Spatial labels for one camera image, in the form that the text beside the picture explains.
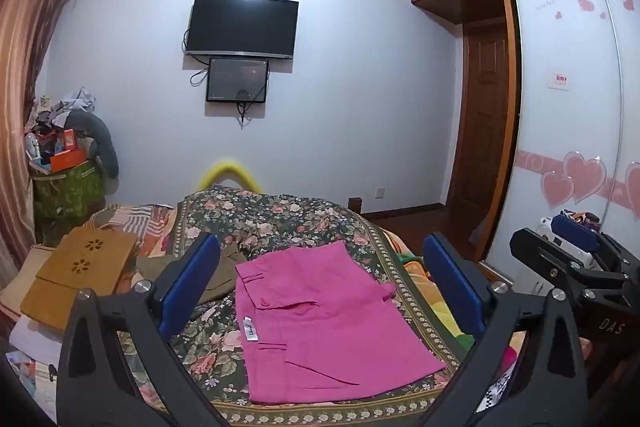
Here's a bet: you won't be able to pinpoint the brown wooden door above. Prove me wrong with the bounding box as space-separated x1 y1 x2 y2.
450 19 511 238

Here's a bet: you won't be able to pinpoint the white papers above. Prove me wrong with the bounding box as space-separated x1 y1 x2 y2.
5 347 58 423

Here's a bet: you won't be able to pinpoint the brown wooden lap board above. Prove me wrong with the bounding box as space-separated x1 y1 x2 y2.
20 226 141 335

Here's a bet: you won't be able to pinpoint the wooden wardrobe with heart doors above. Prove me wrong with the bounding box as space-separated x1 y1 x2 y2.
409 0 640 288

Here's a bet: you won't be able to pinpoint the dark floral blanket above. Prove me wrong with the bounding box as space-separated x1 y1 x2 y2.
117 187 501 427

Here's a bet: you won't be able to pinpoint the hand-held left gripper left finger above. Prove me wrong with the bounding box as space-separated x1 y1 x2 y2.
56 232 236 427

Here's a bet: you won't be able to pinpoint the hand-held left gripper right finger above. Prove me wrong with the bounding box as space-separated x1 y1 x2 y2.
422 232 588 427

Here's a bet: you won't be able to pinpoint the rainbow coloured cloth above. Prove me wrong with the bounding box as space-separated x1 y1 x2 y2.
400 252 521 388

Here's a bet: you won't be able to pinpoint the orange box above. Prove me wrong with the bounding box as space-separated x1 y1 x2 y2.
50 148 85 172

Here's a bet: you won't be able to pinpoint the pink pants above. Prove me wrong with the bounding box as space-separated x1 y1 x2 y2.
234 241 448 405

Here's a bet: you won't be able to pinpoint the white appliance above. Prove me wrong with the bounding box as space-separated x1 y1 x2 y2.
532 214 606 273

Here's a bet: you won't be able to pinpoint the small black wall monitor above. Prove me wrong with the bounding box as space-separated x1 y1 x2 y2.
206 58 270 104

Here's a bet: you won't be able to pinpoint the striped orange blanket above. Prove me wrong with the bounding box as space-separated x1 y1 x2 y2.
82 203 176 258

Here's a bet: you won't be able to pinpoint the brown striped curtain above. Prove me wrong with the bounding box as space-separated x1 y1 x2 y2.
0 0 91 268

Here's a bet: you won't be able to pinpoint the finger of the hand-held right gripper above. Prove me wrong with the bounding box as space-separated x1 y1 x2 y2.
510 228 635 307
550 213 640 278

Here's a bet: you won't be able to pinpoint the pile of clothes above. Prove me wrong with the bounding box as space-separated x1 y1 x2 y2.
30 87 98 128

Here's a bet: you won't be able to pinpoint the yellow foam tube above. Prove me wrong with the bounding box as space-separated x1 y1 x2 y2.
199 159 261 192

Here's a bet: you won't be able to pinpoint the black wall television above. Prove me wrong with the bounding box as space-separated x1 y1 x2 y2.
184 0 300 58

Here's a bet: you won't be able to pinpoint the olive green pants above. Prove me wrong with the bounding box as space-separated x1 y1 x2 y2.
136 243 248 308

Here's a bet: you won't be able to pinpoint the black and white patterned cloth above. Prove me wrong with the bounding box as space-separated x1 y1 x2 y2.
475 357 516 413

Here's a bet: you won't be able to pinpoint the grey plush toy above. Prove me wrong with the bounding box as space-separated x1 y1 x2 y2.
65 111 121 180

